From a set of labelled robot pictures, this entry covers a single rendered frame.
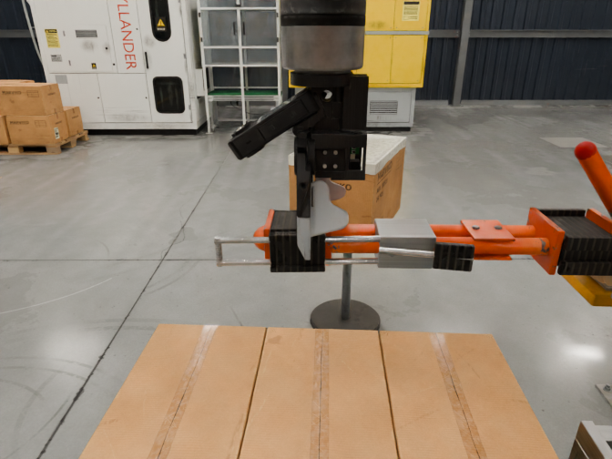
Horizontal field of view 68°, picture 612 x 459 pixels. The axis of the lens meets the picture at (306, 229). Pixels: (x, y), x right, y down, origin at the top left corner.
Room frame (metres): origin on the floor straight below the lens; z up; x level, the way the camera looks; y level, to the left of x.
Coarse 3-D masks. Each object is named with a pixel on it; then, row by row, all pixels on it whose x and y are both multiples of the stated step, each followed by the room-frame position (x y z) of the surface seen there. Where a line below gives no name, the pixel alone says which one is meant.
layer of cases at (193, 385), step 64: (128, 384) 1.06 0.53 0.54; (192, 384) 1.06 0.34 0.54; (256, 384) 1.06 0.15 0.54; (320, 384) 1.06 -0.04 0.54; (384, 384) 1.06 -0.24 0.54; (448, 384) 1.06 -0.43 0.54; (512, 384) 1.06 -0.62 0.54; (128, 448) 0.84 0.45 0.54; (192, 448) 0.84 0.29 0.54; (256, 448) 0.84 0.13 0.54; (320, 448) 0.84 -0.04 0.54; (384, 448) 0.84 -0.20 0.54; (448, 448) 0.84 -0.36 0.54; (512, 448) 0.84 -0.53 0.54
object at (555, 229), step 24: (528, 216) 0.57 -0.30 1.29; (552, 216) 0.56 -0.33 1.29; (576, 216) 0.56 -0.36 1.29; (600, 216) 0.53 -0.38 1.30; (552, 240) 0.50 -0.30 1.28; (576, 240) 0.48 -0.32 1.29; (600, 240) 0.48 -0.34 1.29; (552, 264) 0.49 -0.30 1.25; (576, 264) 0.48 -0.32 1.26; (600, 264) 0.48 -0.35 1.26
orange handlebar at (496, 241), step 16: (352, 224) 0.55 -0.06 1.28; (368, 224) 0.55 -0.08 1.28; (464, 224) 0.54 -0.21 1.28; (480, 224) 0.54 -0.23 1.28; (496, 224) 0.54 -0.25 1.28; (448, 240) 0.51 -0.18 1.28; (464, 240) 0.50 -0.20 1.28; (480, 240) 0.50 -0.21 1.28; (496, 240) 0.50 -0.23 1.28; (512, 240) 0.50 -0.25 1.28; (528, 240) 0.50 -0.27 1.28; (544, 240) 0.50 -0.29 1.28; (480, 256) 0.50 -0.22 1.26; (496, 256) 0.50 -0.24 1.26
